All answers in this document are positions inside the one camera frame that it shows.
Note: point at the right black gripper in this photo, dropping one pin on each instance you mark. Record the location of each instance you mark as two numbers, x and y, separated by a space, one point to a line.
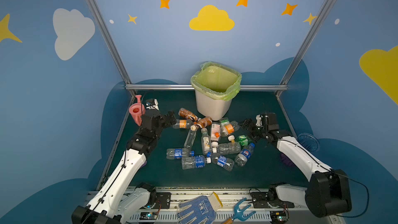
254 127

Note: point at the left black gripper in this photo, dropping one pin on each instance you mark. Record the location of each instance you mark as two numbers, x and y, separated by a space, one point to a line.
166 120

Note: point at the green plastic bottle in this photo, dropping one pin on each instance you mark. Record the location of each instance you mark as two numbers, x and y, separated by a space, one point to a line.
243 140

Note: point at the bottle with orange cap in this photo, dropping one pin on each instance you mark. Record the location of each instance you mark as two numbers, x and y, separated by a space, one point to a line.
229 129

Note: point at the pepsi label bottle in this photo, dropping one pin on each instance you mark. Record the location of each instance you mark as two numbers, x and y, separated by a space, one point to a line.
245 154

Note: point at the blue label bottle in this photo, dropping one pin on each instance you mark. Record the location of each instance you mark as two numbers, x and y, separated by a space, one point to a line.
221 161
178 153
194 162

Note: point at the blue label bottle front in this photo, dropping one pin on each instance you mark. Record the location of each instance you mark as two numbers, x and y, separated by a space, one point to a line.
194 162

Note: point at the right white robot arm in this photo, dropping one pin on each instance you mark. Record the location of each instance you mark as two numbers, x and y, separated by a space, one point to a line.
328 190

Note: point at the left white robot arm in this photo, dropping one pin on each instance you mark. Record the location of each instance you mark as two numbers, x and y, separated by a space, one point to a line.
107 207

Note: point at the white plastic waste bin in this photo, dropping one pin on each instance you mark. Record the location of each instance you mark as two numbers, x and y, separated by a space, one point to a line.
208 107

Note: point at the green bin liner bag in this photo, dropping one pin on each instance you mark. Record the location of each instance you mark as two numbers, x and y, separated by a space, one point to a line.
217 81

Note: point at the brown label bottle far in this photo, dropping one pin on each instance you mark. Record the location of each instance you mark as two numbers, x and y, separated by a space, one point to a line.
188 114

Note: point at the clear bottle orange label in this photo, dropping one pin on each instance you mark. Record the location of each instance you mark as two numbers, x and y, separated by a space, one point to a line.
183 124

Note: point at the clear bottle lime label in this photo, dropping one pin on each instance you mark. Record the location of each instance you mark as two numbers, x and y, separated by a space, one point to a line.
224 121

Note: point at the pink toy watering can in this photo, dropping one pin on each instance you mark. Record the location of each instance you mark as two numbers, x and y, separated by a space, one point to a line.
137 110

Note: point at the clear ribbed unlabelled bottle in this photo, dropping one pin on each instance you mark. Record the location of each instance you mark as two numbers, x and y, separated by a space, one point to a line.
227 148

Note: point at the clear bottle pink label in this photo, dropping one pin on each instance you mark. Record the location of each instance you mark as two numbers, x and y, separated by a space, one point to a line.
215 132

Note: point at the brown bottle white cap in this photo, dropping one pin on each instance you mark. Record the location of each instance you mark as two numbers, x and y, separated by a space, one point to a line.
203 123

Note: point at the clear bottle green neck label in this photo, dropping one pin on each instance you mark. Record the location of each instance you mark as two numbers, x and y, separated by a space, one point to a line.
205 141

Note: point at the purple spiky ball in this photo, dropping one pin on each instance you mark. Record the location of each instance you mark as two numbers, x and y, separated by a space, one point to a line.
286 160

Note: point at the clear blue plastic cup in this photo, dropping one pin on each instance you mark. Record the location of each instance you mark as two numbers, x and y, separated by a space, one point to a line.
309 142

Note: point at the teal toy garden fork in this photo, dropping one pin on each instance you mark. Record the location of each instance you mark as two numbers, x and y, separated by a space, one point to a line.
239 213

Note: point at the right green circuit board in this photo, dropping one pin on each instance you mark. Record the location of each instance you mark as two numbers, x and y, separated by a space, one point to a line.
278 217

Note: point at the green circuit board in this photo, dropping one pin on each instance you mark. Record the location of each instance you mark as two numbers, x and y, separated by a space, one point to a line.
278 217
148 216

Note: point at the blue dotted work glove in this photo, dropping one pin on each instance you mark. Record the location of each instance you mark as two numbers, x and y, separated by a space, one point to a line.
200 210

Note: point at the left green circuit board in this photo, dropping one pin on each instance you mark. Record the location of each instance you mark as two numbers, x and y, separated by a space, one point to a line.
148 216

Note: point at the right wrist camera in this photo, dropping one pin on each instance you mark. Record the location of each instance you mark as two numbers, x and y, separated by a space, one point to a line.
259 120

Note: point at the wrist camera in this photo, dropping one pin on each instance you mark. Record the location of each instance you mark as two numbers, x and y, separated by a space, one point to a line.
151 104
259 120

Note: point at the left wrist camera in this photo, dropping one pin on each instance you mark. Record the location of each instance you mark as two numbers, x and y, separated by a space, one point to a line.
151 104

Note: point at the horizontal aluminium frame bar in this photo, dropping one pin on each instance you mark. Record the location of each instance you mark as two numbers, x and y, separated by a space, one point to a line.
164 87

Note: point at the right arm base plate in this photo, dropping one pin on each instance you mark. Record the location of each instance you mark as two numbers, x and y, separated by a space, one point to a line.
261 200

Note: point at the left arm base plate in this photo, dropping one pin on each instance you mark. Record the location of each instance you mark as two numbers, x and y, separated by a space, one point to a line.
161 200

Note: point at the right aluminium frame post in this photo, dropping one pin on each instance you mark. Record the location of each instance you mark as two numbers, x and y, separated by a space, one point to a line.
310 36

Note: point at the aluminium frame post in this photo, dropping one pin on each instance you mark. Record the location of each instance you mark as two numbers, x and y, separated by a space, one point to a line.
99 20
310 36

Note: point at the left aluminium frame post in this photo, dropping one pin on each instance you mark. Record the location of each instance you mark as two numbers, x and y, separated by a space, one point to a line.
99 20

